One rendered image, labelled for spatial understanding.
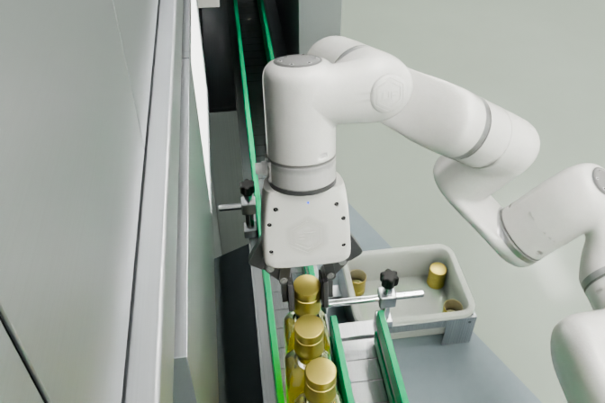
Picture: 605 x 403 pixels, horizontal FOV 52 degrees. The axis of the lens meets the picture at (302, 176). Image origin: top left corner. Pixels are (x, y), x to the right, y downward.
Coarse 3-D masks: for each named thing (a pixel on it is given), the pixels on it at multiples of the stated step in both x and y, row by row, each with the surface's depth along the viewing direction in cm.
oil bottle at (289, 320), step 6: (288, 318) 81; (294, 318) 80; (324, 318) 82; (288, 324) 81; (324, 324) 81; (288, 330) 80; (324, 330) 80; (288, 336) 80; (324, 336) 80; (288, 342) 80; (324, 342) 80; (288, 348) 80; (324, 348) 80
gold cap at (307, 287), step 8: (296, 280) 76; (304, 280) 76; (312, 280) 76; (296, 288) 75; (304, 288) 75; (312, 288) 75; (320, 288) 76; (296, 296) 75; (304, 296) 75; (312, 296) 75; (320, 296) 76; (296, 304) 76; (304, 304) 76; (312, 304) 76; (320, 304) 78; (296, 312) 77; (304, 312) 77; (312, 312) 77
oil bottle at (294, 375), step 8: (288, 352) 78; (288, 360) 77; (288, 368) 76; (296, 368) 75; (288, 376) 76; (296, 376) 75; (304, 376) 75; (288, 384) 76; (296, 384) 75; (304, 384) 75; (288, 392) 76; (296, 392) 75; (288, 400) 77
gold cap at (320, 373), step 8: (312, 360) 68; (320, 360) 68; (328, 360) 68; (312, 368) 67; (320, 368) 67; (328, 368) 67; (312, 376) 67; (320, 376) 67; (328, 376) 67; (336, 376) 67; (312, 384) 66; (320, 384) 66; (328, 384) 66; (304, 392) 69; (312, 392) 67; (320, 392) 67; (328, 392) 67; (312, 400) 68; (320, 400) 68; (328, 400) 68
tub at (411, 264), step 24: (360, 264) 123; (384, 264) 124; (408, 264) 125; (456, 264) 120; (408, 288) 125; (456, 288) 119; (360, 312) 120; (408, 312) 120; (432, 312) 120; (456, 312) 112
